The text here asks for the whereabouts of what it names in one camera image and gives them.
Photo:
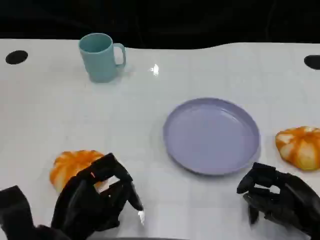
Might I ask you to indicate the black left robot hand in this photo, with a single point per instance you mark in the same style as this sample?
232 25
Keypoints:
82 205

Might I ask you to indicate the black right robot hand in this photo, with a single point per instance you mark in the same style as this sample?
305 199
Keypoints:
287 197

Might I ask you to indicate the orange white toy bread roll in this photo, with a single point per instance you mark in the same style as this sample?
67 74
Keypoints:
300 147
67 165

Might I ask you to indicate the lilac plate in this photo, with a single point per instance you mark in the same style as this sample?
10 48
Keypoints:
212 136

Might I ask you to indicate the pale green mug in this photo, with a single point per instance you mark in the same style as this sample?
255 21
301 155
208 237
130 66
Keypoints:
98 62

